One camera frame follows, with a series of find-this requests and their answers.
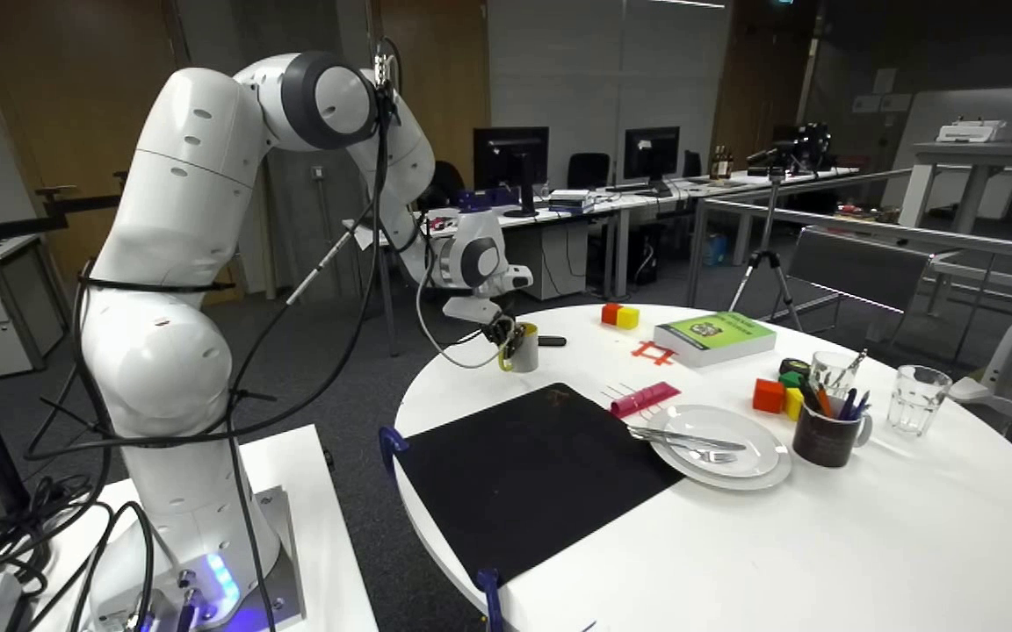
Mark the silver cutlery on plate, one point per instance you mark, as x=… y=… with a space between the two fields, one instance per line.
x=686 y=441

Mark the white mug yellow inside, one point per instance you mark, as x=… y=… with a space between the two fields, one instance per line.
x=521 y=348

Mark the clear drinking glass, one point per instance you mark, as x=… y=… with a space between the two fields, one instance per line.
x=916 y=401

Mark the white office desk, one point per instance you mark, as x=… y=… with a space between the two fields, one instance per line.
x=600 y=210

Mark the black mat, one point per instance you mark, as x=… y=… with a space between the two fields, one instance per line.
x=532 y=474

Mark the white robot base table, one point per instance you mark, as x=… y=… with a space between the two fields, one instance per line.
x=239 y=539

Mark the pink plastic piece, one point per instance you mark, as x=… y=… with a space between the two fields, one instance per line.
x=642 y=399

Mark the right computer monitor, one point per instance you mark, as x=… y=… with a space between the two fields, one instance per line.
x=650 y=152

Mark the green book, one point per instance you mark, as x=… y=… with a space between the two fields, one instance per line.
x=715 y=338

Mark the left computer monitor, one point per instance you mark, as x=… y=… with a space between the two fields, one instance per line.
x=510 y=162

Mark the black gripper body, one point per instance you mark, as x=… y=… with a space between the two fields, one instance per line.
x=479 y=310

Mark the orange flat plastic piece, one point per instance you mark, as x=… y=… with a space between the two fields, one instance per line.
x=650 y=353

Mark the blue clamp far side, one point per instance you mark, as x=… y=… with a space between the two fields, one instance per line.
x=391 y=443

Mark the white plate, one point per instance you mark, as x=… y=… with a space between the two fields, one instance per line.
x=757 y=468

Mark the blue clamp near robot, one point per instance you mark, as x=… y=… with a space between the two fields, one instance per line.
x=486 y=579

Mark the computer monitor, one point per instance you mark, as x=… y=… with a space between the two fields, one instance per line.
x=510 y=162
x=650 y=152

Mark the dark pen holder mug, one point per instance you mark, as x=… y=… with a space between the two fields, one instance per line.
x=827 y=441

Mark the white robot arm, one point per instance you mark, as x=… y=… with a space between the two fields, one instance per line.
x=164 y=366

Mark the camera tripod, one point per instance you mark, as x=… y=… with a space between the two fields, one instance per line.
x=778 y=162

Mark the red yellow block pair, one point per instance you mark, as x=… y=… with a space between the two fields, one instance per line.
x=619 y=318

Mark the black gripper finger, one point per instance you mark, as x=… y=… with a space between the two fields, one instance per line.
x=501 y=332
x=549 y=342

